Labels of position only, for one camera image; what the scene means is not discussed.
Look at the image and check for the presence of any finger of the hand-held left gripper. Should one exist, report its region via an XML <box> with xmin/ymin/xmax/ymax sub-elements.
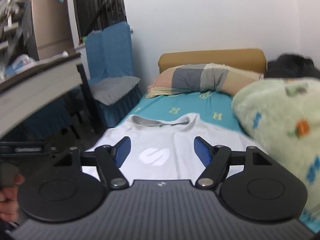
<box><xmin>14</xmin><ymin>141</ymin><xmax>58</xmax><ymax>158</ymax></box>

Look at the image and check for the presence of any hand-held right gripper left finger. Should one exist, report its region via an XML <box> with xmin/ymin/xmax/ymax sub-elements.
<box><xmin>53</xmin><ymin>136</ymin><xmax>132</xmax><ymax>190</ymax></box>

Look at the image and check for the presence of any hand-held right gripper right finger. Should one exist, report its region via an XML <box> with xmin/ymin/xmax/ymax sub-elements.
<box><xmin>194</xmin><ymin>136</ymin><xmax>274</xmax><ymax>189</ymax></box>

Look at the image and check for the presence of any white t-shirt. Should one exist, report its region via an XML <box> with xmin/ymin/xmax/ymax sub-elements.
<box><xmin>81</xmin><ymin>114</ymin><xmax>271</xmax><ymax>180</ymax></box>

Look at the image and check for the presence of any person's left hand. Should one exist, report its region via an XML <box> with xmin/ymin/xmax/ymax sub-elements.
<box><xmin>0</xmin><ymin>174</ymin><xmax>26</xmax><ymax>223</ymax></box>

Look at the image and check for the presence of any teal printed bed sheet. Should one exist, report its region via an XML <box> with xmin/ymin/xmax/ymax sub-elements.
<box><xmin>114</xmin><ymin>91</ymin><xmax>320</xmax><ymax>231</ymax></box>

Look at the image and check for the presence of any grey desk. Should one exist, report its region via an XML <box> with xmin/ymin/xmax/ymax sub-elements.
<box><xmin>0</xmin><ymin>52</ymin><xmax>101</xmax><ymax>139</ymax></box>

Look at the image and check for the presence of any grey cushion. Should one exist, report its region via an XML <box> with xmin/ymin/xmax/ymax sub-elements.
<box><xmin>89</xmin><ymin>76</ymin><xmax>141</xmax><ymax>106</ymax></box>

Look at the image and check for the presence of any patchwork pillow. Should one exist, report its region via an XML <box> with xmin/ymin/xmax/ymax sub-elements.
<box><xmin>146</xmin><ymin>63</ymin><xmax>264</xmax><ymax>98</ymax></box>

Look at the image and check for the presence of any green printed fleece blanket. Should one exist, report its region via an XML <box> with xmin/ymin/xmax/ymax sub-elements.
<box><xmin>231</xmin><ymin>77</ymin><xmax>320</xmax><ymax>227</ymax></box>

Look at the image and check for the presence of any clear plastic bag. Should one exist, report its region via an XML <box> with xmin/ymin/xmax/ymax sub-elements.
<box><xmin>12</xmin><ymin>54</ymin><xmax>37</xmax><ymax>69</ymax></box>

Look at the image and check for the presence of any blue covered chair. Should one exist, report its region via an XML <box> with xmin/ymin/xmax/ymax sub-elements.
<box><xmin>85</xmin><ymin>21</ymin><xmax>143</xmax><ymax>128</ymax></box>

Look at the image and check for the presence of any black fuzzy cloth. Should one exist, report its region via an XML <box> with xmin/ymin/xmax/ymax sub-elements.
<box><xmin>266</xmin><ymin>53</ymin><xmax>320</xmax><ymax>81</ymax></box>

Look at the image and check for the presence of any cardboard box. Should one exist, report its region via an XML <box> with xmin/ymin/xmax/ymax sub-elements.
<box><xmin>30</xmin><ymin>0</ymin><xmax>76</xmax><ymax>61</ymax></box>

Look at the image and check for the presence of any cluttered metal shelf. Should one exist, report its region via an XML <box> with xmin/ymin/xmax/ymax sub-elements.
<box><xmin>0</xmin><ymin>0</ymin><xmax>34</xmax><ymax>64</ymax></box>

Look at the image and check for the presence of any dark window grille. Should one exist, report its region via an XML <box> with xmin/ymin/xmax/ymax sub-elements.
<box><xmin>72</xmin><ymin>0</ymin><xmax>128</xmax><ymax>46</ymax></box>

